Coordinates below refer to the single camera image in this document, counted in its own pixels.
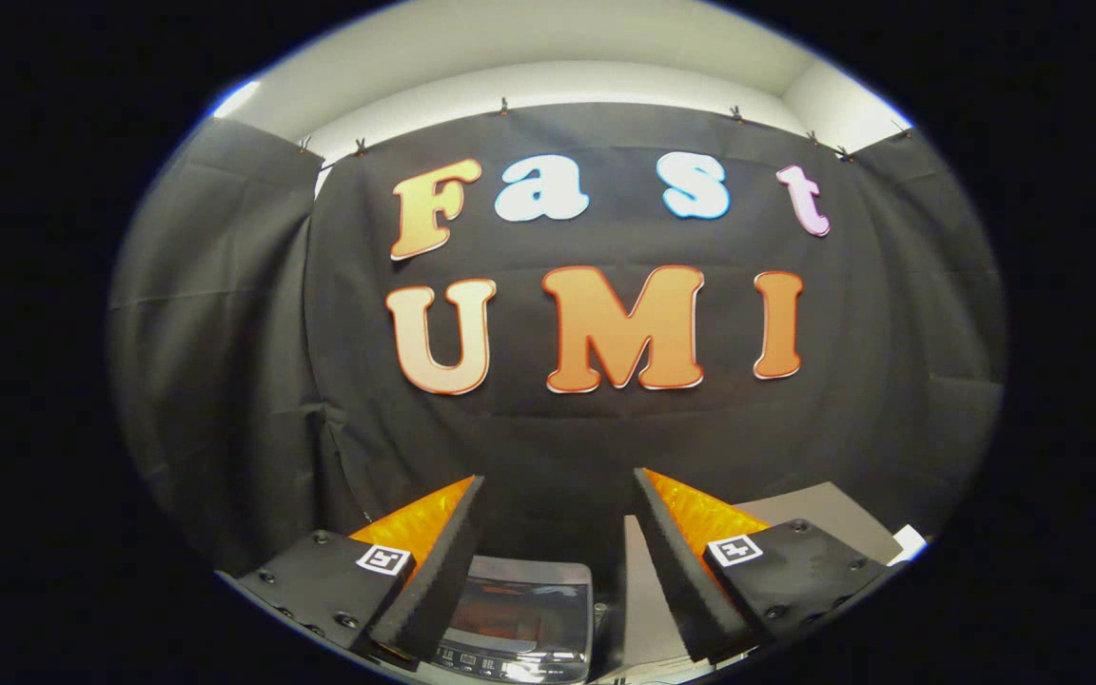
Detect grey washing machine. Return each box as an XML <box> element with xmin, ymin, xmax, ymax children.
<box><xmin>432</xmin><ymin>557</ymin><xmax>598</xmax><ymax>685</ymax></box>

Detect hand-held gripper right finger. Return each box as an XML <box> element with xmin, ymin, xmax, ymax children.
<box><xmin>632</xmin><ymin>467</ymin><xmax>891</xmax><ymax>665</ymax></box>

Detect white flat object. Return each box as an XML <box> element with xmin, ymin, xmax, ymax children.
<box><xmin>888</xmin><ymin>523</ymin><xmax>930</xmax><ymax>568</ymax></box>

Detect row of black clips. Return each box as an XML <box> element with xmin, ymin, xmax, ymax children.
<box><xmin>297</xmin><ymin>95</ymin><xmax>912</xmax><ymax>161</ymax></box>

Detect black backdrop cloth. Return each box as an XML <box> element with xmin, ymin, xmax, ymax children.
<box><xmin>108</xmin><ymin>100</ymin><xmax>1006</xmax><ymax>583</ymax></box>

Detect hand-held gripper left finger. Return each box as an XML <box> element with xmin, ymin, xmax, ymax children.
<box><xmin>215</xmin><ymin>475</ymin><xmax>487</xmax><ymax>672</ymax></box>

